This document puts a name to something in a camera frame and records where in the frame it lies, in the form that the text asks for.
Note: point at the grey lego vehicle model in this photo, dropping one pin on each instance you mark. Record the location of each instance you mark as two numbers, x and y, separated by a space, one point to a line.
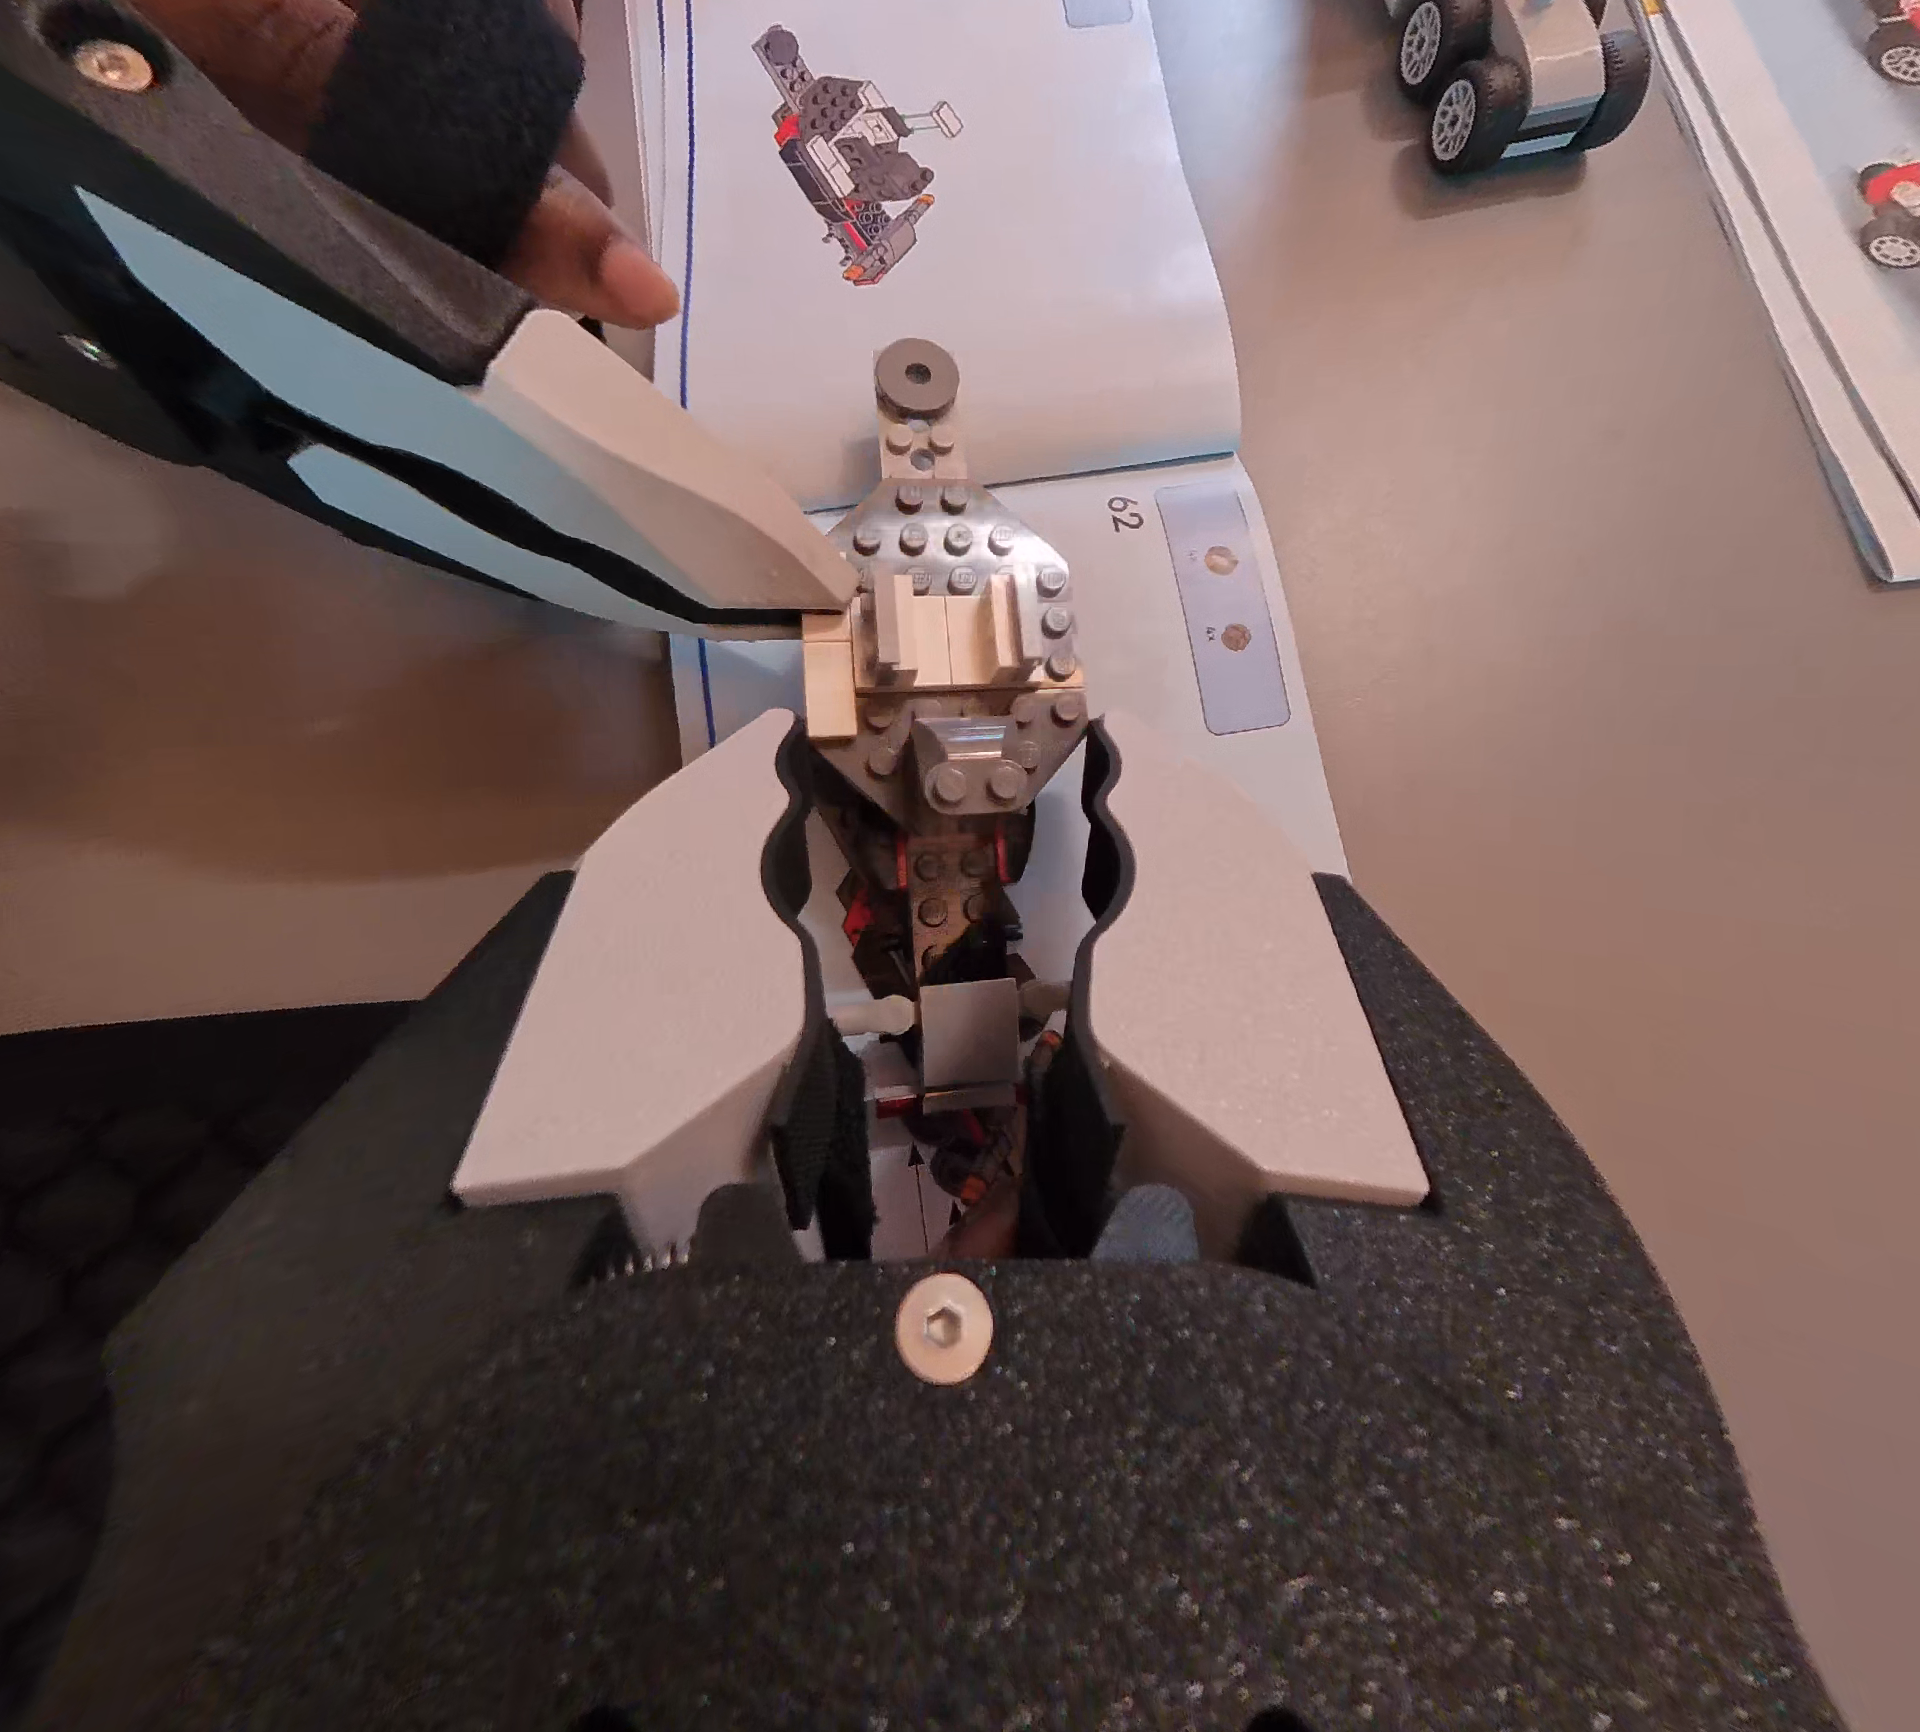
945 562

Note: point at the closed booklet with red cars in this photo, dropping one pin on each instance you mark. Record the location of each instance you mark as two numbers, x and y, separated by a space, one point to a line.
1771 111

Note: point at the open lego instruction booklet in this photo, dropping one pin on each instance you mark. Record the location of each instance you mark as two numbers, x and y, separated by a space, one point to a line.
961 36

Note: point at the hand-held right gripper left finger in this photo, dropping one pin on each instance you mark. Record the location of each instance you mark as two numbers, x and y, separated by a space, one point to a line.
661 981

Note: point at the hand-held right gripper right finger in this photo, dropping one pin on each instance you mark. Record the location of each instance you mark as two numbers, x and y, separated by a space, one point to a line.
1245 997

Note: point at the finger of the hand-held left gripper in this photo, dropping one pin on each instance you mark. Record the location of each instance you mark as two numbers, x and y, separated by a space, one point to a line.
661 456
495 539

